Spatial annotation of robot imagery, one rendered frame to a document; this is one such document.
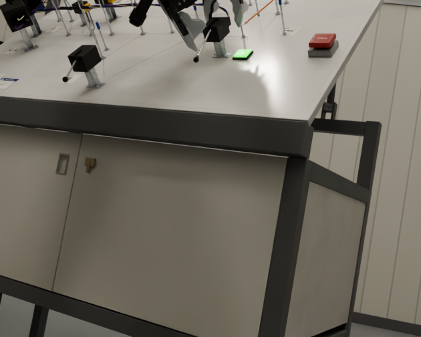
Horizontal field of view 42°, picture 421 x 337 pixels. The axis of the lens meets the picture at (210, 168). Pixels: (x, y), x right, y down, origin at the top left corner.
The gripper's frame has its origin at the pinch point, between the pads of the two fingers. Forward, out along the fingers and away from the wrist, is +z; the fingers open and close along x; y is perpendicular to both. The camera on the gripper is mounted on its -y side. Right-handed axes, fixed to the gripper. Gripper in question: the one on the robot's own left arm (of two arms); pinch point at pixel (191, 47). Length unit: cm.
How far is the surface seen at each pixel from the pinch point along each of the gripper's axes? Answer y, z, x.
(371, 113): 116, 169, 262
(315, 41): 24.3, 12.8, -6.5
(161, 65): -7.7, 2.5, 15.5
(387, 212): 83, 230, 227
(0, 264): -71, 22, 9
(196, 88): -4.0, 8.1, -2.5
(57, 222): -51, 19, 3
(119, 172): -29.9, 15.0, -2.4
